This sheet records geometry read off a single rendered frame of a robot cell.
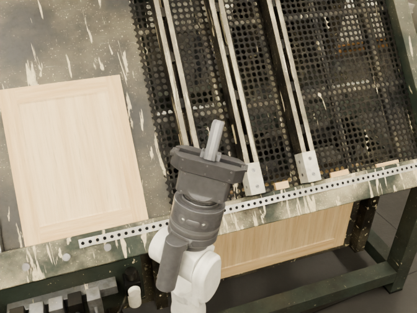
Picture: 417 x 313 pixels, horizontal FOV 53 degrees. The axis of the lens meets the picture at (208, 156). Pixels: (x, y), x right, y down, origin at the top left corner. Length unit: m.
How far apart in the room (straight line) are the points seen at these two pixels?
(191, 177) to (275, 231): 1.52
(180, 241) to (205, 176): 0.12
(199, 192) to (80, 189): 0.97
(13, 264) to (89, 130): 0.53
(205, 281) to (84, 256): 0.89
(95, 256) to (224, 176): 0.99
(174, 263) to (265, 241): 1.50
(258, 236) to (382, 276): 0.75
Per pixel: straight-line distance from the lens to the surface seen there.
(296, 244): 2.31
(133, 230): 1.57
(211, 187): 0.67
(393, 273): 2.56
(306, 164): 1.77
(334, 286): 2.40
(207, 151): 0.66
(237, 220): 1.66
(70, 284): 1.64
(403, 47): 2.22
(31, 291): 1.65
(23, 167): 1.63
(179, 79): 1.66
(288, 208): 1.74
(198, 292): 0.76
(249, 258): 2.22
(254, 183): 1.66
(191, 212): 0.67
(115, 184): 1.61
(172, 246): 0.69
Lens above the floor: 1.96
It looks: 33 degrees down
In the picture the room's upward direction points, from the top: straight up
